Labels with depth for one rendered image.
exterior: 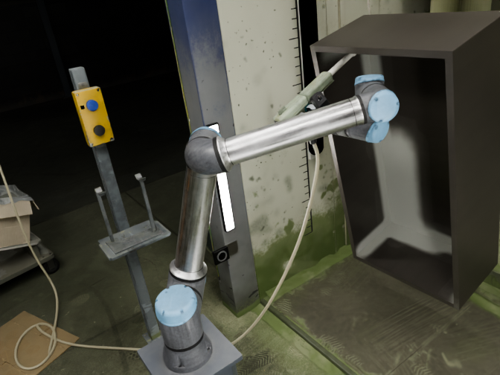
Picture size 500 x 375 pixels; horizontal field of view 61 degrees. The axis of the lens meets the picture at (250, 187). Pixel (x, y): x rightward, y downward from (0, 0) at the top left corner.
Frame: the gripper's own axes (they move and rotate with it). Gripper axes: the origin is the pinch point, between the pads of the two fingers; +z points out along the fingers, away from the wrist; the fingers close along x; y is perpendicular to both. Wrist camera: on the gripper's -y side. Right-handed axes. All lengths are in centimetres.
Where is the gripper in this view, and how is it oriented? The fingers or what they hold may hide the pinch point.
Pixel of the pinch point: (299, 109)
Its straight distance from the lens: 168.1
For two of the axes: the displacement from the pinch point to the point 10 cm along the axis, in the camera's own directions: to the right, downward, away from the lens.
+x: 6.6, -6.8, 3.2
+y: 4.0, 6.8, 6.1
